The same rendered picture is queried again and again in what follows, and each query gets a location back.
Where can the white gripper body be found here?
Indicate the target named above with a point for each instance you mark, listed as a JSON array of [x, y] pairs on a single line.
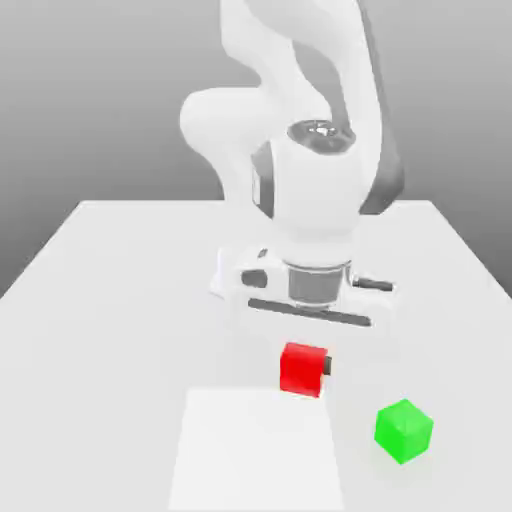
[[308, 311]]

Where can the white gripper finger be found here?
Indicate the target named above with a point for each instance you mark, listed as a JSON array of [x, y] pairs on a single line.
[[327, 365]]

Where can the small red cube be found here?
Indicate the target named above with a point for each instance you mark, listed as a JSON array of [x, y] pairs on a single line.
[[302, 370]]

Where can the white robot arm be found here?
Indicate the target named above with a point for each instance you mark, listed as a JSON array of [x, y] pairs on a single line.
[[316, 188]]

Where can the small green cube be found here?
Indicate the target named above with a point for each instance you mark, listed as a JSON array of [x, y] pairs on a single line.
[[403, 432]]

